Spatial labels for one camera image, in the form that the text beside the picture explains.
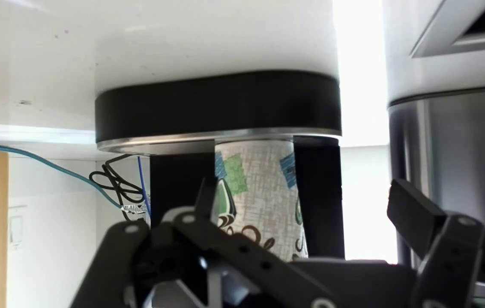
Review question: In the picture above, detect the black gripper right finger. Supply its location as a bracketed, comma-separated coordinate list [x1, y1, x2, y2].
[386, 179, 485, 308]

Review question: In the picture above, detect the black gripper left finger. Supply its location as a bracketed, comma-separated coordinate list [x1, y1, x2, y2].
[73, 177, 338, 308]

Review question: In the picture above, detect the black coffee machine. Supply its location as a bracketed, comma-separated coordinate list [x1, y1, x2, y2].
[95, 69, 347, 262]

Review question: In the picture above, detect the steel lidded canister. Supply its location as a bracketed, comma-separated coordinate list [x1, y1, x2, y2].
[388, 84, 485, 308]

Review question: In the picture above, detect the steel framed counter trash opening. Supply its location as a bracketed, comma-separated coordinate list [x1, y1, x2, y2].
[410, 0, 485, 61]

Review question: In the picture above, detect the black power cable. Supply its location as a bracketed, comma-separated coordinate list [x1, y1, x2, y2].
[88, 153, 148, 221]

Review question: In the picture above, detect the blue cable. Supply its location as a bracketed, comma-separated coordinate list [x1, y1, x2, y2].
[0, 141, 153, 223]

